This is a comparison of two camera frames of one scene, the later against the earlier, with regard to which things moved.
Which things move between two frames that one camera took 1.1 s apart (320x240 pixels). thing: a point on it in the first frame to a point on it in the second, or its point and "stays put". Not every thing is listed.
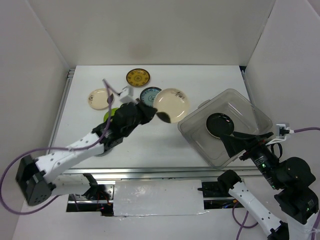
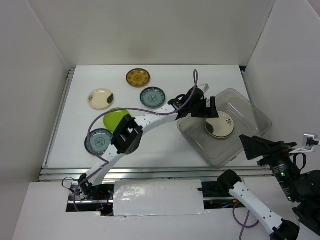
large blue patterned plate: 148,94 stays put
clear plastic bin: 247,119 stays put
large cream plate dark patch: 171,105 to 219,127
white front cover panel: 138,198 stays put
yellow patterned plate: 138,77 stays put
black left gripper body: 130,128 to 198,110
